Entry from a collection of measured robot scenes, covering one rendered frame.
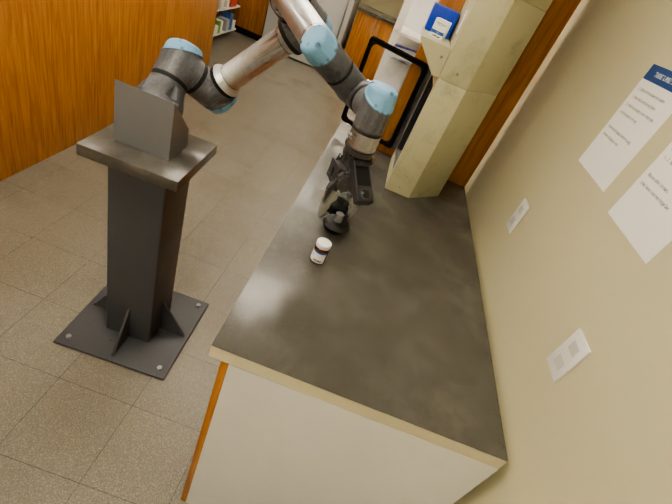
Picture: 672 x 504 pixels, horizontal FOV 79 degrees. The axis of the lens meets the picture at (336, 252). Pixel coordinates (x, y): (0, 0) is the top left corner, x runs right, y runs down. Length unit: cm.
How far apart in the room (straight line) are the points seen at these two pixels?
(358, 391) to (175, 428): 107
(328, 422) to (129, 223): 102
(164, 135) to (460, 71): 102
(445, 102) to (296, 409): 117
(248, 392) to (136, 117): 90
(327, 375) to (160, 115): 92
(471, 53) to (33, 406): 201
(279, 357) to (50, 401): 120
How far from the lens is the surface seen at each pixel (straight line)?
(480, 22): 160
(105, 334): 210
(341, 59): 99
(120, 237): 170
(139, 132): 147
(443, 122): 165
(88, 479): 182
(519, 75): 203
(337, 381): 95
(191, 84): 151
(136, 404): 193
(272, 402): 101
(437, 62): 160
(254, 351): 93
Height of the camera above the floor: 168
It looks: 36 degrees down
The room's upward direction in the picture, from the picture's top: 24 degrees clockwise
